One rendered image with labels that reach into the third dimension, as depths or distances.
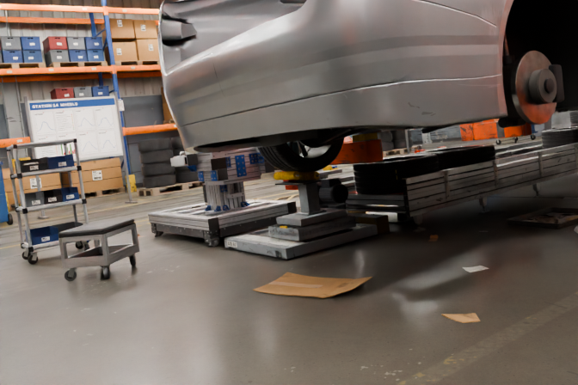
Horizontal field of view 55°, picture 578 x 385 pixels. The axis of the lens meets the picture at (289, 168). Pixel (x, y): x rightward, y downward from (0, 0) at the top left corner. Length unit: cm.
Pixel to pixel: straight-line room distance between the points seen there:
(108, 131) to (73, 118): 61
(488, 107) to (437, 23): 38
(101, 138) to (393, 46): 834
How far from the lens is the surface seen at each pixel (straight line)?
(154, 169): 1112
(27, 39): 1352
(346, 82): 193
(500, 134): 563
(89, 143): 985
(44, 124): 971
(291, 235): 371
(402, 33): 190
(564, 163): 561
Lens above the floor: 76
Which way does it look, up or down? 3 degrees down
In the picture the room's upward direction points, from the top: 7 degrees counter-clockwise
